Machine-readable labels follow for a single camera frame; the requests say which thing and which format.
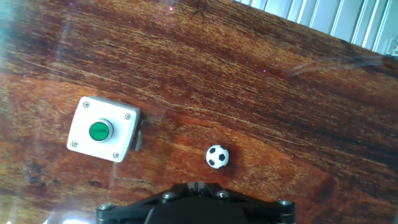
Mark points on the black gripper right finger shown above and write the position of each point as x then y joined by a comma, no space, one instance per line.
242,201

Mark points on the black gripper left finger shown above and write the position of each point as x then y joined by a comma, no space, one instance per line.
155,202

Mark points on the small black white soccer ball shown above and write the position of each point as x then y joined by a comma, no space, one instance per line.
217,156

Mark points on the white box with green button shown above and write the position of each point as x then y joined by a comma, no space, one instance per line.
121,137

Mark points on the red-brown wooden board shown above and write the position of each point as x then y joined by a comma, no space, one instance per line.
248,93

